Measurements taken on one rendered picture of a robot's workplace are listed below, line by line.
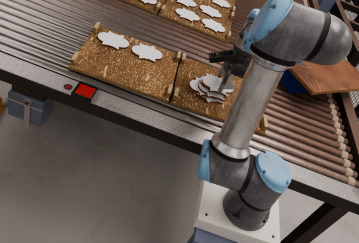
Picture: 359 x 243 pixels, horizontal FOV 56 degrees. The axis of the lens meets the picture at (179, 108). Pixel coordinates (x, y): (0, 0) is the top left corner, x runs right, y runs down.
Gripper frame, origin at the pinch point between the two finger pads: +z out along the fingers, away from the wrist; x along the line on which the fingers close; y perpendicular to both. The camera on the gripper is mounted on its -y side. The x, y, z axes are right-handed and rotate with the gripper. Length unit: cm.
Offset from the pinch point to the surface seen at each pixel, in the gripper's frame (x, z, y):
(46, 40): 3, 7, -73
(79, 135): 38, 99, -58
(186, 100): -10.2, 5.1, -12.0
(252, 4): 117, 6, 30
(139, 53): 10.0, 4.0, -35.5
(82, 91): -22, 6, -51
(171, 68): 8.1, 5.0, -20.0
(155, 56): 11.6, 4.0, -28.1
